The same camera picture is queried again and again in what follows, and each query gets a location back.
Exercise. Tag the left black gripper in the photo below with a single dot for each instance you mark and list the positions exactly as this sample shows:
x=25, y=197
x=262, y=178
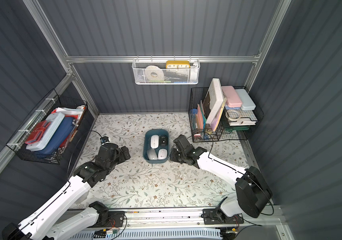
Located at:
x=121, y=154

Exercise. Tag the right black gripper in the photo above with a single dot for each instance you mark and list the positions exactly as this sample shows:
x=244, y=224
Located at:
x=178, y=153

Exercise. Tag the white logo mouse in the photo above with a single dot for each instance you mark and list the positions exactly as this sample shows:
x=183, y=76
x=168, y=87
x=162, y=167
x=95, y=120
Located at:
x=162, y=154

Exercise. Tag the teal plastic storage box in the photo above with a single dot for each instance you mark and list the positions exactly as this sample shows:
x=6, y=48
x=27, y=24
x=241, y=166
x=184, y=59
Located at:
x=147, y=145

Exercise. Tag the white slim mouse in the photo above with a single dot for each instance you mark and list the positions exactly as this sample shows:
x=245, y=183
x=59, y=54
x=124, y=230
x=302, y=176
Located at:
x=154, y=141

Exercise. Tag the silver grey mouse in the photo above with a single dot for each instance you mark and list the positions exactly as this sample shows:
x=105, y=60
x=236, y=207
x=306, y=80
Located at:
x=152, y=155

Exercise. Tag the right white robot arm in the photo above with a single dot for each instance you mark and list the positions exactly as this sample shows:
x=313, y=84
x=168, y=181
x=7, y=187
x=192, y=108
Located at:
x=252, y=193

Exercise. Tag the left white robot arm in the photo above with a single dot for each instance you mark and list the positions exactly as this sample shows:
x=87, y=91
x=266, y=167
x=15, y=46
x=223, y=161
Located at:
x=42, y=224

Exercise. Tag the pink folders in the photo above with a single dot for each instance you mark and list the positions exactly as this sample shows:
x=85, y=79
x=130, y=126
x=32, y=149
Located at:
x=200, y=116

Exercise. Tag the white tablet board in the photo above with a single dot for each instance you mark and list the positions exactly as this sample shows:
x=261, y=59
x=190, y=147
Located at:
x=213, y=101

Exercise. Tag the navy blue case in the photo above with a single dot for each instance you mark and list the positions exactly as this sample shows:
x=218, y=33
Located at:
x=61, y=134

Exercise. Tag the pink pencil case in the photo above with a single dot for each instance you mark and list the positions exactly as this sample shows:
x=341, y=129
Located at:
x=232, y=98

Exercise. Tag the white flat case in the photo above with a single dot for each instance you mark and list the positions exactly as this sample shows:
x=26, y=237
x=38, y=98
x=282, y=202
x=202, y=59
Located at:
x=55, y=119

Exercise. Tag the light blue pencil case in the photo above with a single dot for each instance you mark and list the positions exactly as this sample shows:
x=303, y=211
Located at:
x=247, y=102

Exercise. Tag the white tape roll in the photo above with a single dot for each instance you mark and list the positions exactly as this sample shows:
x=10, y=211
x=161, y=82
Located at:
x=154, y=74

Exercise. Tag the yellow clock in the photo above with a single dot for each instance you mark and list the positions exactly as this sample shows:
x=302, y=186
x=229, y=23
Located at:
x=174, y=64

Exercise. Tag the red wallet pouch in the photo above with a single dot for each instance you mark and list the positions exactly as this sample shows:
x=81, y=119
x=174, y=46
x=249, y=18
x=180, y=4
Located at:
x=38, y=132

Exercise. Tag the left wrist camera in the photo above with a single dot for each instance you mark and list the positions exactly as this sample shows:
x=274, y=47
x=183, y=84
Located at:
x=104, y=140

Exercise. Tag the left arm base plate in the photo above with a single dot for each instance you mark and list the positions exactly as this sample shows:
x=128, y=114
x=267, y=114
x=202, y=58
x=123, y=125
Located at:
x=110, y=220

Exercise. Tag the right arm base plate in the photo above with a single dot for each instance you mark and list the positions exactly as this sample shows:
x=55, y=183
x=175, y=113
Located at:
x=216, y=217

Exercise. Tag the white wire wall basket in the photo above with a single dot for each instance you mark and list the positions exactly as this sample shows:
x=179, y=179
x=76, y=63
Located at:
x=172, y=76

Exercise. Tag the black wire side basket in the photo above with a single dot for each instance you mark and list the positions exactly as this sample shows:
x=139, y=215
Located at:
x=71, y=147

